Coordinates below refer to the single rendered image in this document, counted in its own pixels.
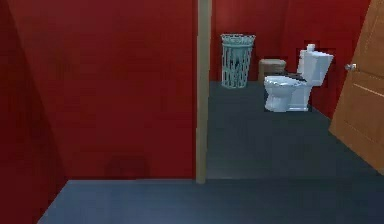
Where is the tan wooden door frame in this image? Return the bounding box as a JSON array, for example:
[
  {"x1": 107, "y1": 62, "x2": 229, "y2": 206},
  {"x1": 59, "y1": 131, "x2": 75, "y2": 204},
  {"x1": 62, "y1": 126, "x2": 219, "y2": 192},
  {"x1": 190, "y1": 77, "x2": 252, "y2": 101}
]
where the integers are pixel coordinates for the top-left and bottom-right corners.
[{"x1": 195, "y1": 0, "x2": 213, "y2": 185}]

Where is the pale blue wire basket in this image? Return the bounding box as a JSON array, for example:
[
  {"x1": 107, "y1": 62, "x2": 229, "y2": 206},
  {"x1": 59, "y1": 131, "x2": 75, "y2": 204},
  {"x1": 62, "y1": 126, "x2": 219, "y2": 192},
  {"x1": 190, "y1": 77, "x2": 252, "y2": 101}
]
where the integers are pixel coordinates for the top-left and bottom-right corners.
[{"x1": 220, "y1": 33, "x2": 257, "y2": 90}]

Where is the brown round bin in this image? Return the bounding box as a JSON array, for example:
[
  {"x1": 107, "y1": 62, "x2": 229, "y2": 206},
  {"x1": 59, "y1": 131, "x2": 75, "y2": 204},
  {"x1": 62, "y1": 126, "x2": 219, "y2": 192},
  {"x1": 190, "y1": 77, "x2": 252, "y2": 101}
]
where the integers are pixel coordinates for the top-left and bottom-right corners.
[{"x1": 258, "y1": 58, "x2": 288, "y2": 85}]

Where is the brown wooden room door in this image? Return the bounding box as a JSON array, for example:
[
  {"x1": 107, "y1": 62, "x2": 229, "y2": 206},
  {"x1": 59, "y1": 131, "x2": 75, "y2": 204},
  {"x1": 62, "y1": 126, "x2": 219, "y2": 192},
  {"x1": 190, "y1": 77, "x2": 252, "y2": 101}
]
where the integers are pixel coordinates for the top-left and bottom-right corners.
[{"x1": 328, "y1": 0, "x2": 384, "y2": 176}]

